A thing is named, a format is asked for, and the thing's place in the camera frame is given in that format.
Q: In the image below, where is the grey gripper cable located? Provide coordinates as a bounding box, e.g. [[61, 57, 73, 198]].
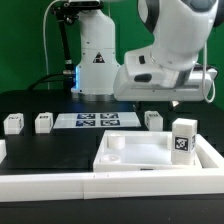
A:
[[201, 43, 217, 104]]

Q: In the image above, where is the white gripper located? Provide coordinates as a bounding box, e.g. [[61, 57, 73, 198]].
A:
[[113, 46, 217, 101]]

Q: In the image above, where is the black cable bundle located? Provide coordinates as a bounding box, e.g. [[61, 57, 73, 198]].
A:
[[27, 1, 76, 91]]

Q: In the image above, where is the white square tabletop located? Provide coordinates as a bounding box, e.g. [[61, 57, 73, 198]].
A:
[[93, 130, 202, 172]]

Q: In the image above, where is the white marker tag sheet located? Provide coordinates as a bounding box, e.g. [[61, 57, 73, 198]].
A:
[[54, 112, 141, 129]]

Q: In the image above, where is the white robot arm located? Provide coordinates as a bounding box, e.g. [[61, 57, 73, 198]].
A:
[[68, 0, 224, 101]]

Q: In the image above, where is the white U-shaped obstacle wall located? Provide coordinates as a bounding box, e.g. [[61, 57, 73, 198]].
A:
[[0, 136, 224, 202]]

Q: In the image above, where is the white cable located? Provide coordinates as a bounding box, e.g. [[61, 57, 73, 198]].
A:
[[42, 0, 61, 90]]

